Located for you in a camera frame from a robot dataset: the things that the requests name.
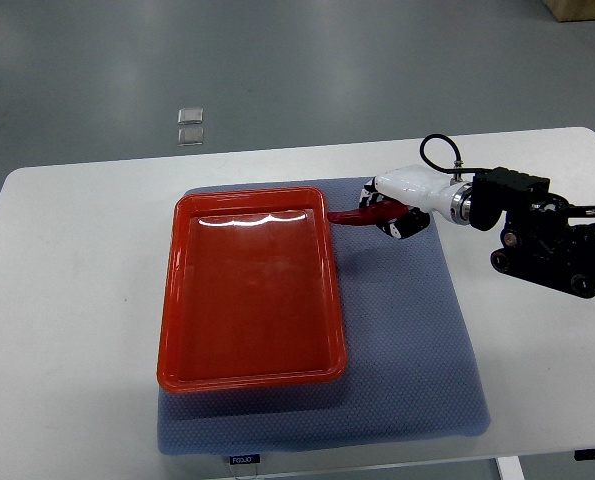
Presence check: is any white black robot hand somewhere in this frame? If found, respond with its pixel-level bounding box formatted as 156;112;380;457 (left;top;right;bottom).
359;165;472;239

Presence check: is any red pepper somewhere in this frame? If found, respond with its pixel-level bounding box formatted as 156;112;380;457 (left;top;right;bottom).
327;200;410;226

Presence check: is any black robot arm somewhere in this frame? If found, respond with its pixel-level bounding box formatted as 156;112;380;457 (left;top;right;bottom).
469;167;595;299

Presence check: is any red plastic tray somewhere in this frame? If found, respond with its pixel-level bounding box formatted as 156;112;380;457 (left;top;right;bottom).
157;186;347;394

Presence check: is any blue-grey textured mat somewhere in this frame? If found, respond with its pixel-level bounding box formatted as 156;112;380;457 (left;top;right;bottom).
158;178;490;455

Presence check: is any cardboard box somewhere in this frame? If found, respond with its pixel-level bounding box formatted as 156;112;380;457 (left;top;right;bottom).
543;0;595;22

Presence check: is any upper floor outlet plate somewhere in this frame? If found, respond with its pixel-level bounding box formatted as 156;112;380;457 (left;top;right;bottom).
177;107;204;125

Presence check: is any white table leg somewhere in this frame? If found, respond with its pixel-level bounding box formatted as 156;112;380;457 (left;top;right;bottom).
495;456;525;480

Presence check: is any black table label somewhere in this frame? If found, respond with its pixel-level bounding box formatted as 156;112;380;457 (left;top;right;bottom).
229;454;261;466

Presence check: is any black cable loop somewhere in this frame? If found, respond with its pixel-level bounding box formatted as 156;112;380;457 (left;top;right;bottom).
419;133;467;177

